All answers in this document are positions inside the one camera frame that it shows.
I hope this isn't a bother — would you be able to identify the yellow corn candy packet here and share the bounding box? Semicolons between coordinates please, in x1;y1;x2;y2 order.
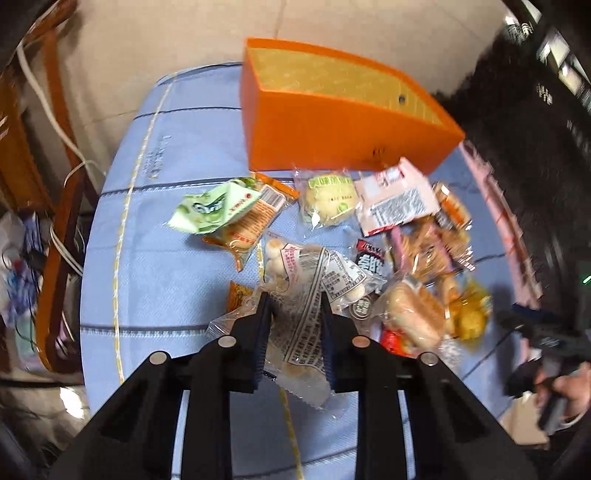
456;279;493;341

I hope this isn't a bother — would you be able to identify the red snack packet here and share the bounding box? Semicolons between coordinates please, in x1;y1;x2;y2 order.
380;329;414;357

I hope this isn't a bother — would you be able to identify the bread loaf packet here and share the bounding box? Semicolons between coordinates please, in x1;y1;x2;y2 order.
375;275;446;350

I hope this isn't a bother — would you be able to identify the brown biscuit bag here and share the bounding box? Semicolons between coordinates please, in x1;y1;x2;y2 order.
435;226;476;273

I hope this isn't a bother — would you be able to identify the pink cookie bag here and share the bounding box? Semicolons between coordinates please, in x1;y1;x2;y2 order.
389;223;452;283

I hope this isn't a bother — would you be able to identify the black label snack packet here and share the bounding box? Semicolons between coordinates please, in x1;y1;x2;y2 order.
346;238;388;321

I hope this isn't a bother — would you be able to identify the white pink snack packet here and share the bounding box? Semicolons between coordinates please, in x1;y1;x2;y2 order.
353;157;440;237

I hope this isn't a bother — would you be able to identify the orange rice cracker packet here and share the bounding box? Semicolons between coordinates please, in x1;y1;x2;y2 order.
204;172;300;271

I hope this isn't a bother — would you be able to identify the clear white candy bag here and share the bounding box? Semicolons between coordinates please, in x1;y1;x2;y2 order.
207;234;366;410

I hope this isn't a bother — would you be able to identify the green snack packet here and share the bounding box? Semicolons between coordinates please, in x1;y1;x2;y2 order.
167;177;261;235

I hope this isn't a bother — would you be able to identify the person's right hand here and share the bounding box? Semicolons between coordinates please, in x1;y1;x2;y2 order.
534;362;590;430

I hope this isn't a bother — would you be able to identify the pink cushion cover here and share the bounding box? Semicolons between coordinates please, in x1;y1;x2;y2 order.
459;140;543;309

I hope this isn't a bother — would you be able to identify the blue tablecloth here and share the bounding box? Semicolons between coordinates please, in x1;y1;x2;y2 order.
79;62;532;480

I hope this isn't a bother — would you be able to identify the orange white pastry packet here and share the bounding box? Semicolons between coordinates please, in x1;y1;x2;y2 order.
433;182;472;229

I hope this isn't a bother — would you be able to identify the white plastic bag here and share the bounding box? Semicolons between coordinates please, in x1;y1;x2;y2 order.
0;212;25;272

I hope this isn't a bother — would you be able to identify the dark carved wooden sofa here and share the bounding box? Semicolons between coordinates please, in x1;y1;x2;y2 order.
435;1;590;314

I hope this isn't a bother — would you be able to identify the round yellow-green cake packet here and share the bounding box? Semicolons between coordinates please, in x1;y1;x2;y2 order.
294;169;361;230

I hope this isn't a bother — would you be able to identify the carved wooden chair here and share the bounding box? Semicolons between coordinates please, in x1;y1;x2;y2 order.
1;1;98;374

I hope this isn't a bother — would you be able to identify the orange cardboard box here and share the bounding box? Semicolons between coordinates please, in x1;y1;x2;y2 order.
239;38;465;175

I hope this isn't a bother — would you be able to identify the white power cable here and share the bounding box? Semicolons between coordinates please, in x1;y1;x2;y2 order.
15;38;107;278

